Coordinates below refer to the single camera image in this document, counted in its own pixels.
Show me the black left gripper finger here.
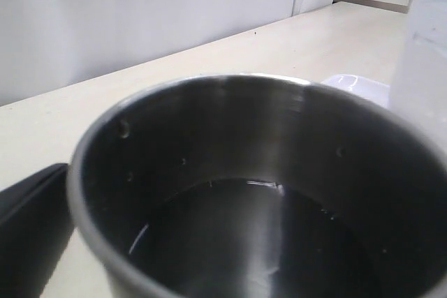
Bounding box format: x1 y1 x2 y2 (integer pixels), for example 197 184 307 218
1 163 74 297

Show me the stainless steel cup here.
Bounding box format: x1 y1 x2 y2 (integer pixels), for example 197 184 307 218
66 74 446 297

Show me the clear plastic container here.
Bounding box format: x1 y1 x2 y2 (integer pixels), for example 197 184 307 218
389 0 446 142

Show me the white backdrop curtain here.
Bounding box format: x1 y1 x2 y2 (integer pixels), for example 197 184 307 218
1 0 332 104

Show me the white rectangular tray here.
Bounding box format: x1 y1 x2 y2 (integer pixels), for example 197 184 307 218
321 74 390 108

